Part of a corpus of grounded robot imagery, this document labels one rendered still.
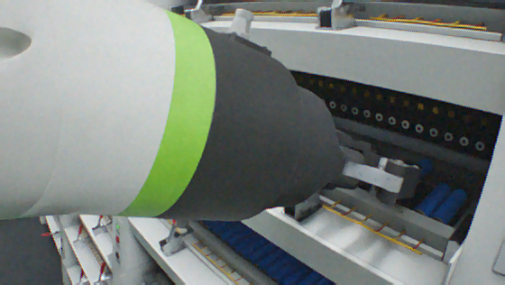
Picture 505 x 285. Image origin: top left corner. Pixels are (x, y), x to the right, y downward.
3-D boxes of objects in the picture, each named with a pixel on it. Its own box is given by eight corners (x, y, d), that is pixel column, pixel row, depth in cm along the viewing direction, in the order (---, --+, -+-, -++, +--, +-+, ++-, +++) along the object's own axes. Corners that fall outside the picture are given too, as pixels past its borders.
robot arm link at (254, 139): (96, 188, 20) (168, 276, 13) (152, -7, 19) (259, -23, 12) (181, 197, 24) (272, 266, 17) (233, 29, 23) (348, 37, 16)
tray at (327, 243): (426, 339, 26) (452, 263, 22) (137, 147, 70) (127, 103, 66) (499, 227, 37) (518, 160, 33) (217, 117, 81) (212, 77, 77)
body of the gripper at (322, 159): (325, 84, 16) (400, 124, 23) (221, 64, 22) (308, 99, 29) (275, 234, 17) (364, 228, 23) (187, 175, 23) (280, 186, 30)
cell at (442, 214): (465, 205, 35) (442, 234, 32) (451, 199, 37) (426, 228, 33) (468, 191, 34) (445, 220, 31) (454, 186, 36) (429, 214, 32)
